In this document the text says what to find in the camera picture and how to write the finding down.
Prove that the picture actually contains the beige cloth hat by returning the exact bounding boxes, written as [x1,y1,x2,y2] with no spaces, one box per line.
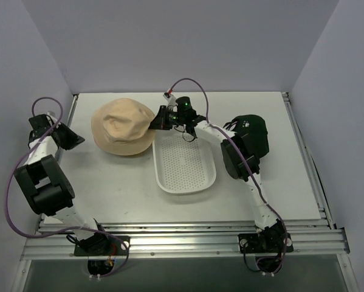
[91,98,156,156]

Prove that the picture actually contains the black cap green brim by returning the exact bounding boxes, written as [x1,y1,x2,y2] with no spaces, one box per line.
[224,114,269,158]

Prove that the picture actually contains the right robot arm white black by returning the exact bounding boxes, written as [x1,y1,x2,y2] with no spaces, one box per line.
[150,92,294,256]

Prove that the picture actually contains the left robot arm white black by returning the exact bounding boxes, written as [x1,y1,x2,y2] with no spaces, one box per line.
[14,114,129,257]

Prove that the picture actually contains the white perforated tray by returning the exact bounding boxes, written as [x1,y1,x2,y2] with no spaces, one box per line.
[153,132,216,195]

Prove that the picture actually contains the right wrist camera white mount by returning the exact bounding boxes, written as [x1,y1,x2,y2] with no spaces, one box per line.
[163,92,177,110]

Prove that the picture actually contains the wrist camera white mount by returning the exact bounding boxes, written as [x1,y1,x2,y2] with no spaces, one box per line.
[163,92,177,110]
[46,111,57,120]

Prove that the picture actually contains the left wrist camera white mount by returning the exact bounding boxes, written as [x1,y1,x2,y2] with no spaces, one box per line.
[46,111,57,120]

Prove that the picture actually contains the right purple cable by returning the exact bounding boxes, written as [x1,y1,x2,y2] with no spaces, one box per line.
[168,78,292,273]

